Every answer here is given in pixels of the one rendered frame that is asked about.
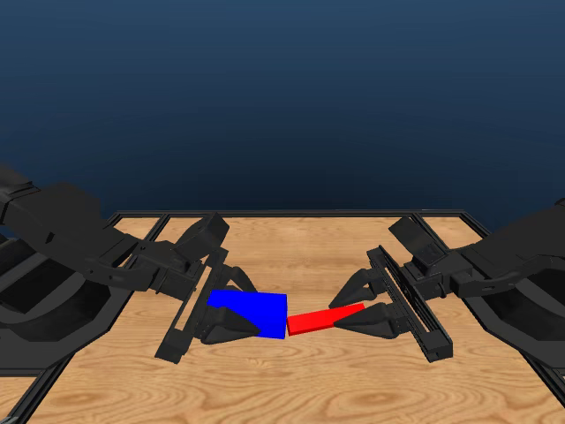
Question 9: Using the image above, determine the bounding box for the blue hollow socket block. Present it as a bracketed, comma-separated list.
[207, 289, 289, 341]

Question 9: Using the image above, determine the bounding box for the thin red peg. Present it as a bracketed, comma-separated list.
[286, 302, 367, 337]

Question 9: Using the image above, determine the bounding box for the black table frame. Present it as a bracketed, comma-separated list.
[0, 208, 565, 424]

